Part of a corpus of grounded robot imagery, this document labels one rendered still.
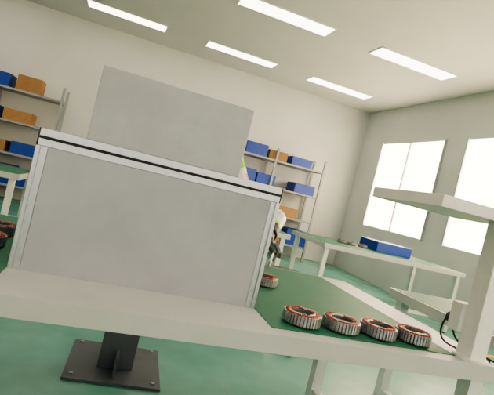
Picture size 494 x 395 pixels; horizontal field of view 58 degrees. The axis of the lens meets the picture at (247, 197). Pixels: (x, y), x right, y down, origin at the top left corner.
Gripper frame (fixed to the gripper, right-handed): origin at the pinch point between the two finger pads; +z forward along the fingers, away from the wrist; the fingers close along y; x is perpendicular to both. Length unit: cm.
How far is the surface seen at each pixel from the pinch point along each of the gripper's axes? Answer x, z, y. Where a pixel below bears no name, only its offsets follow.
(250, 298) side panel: 27, 53, -12
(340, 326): 28, 54, -39
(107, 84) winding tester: 82, 50, 36
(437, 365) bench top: 20, 50, -68
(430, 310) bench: -27, -33, -84
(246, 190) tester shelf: 57, 42, -4
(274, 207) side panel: 52, 39, -12
